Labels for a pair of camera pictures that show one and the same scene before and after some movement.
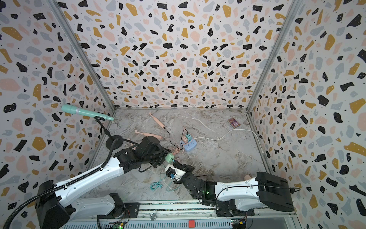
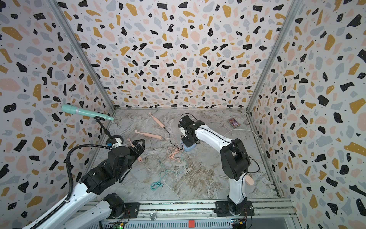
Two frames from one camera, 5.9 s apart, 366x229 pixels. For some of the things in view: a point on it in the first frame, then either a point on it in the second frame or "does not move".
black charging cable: [181, 138] does not move
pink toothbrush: [136, 131] does not move
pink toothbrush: [157, 120] does not move
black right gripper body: [188, 181] → [188, 141]
